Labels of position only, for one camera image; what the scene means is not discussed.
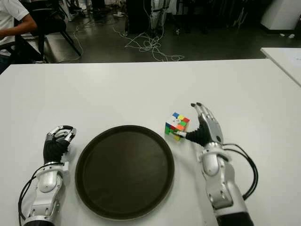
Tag multicoloured Rubik's cube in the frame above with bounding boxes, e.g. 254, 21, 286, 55
165, 112, 190, 142

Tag tall black box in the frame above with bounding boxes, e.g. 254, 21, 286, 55
127, 0, 151, 34

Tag grey robot legs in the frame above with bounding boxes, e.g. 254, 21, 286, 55
150, 0, 170, 29

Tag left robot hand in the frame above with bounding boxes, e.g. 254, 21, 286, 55
43, 125, 78, 164

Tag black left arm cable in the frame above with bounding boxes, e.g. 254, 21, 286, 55
18, 164, 48, 222

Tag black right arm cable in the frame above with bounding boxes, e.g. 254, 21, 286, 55
221, 142, 259, 201

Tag white cabinet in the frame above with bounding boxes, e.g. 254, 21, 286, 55
260, 0, 301, 31

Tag round dark brown plate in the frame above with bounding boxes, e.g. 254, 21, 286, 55
75, 125, 175, 221

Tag white neighbouring table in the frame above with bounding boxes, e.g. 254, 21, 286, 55
260, 47, 301, 87

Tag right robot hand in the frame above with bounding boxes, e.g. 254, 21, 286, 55
175, 102, 224, 148

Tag tangled white floor cable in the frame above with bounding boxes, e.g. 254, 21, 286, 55
112, 25, 185, 62

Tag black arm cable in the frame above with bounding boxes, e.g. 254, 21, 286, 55
221, 142, 259, 201
18, 164, 48, 222

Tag black chair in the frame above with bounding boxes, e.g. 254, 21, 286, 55
14, 0, 82, 64

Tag person in white shirt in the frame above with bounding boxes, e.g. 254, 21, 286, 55
0, 0, 38, 71

